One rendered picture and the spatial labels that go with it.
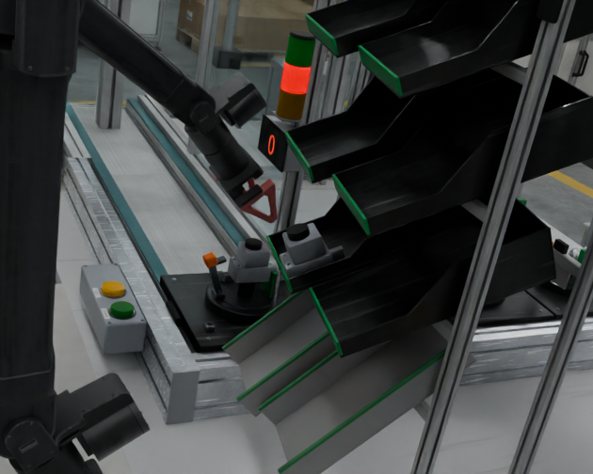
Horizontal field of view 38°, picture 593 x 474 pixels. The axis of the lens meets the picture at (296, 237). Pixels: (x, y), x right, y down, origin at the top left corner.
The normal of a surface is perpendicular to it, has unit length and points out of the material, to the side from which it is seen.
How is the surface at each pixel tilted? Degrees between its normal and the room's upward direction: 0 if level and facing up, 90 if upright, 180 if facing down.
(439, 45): 25
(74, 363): 0
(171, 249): 0
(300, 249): 90
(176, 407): 90
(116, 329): 90
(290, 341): 45
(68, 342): 0
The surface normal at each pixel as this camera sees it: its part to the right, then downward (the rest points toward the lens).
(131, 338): 0.40, 0.45
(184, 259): 0.17, -0.89
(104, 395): -0.17, -0.79
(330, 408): -0.55, -0.67
